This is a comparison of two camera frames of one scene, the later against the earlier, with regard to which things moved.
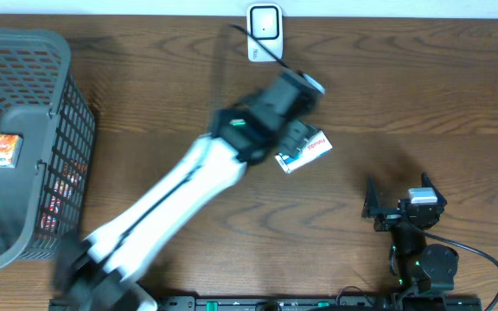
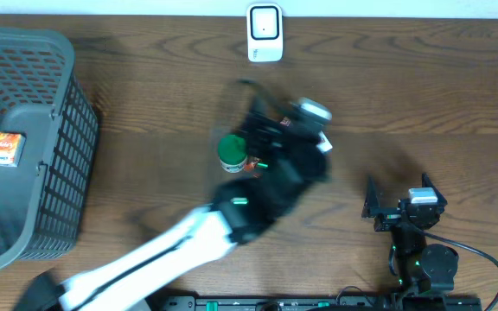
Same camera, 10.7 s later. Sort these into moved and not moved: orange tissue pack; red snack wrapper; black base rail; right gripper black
Moved: red snack wrapper
Not moved: right gripper black; black base rail; orange tissue pack
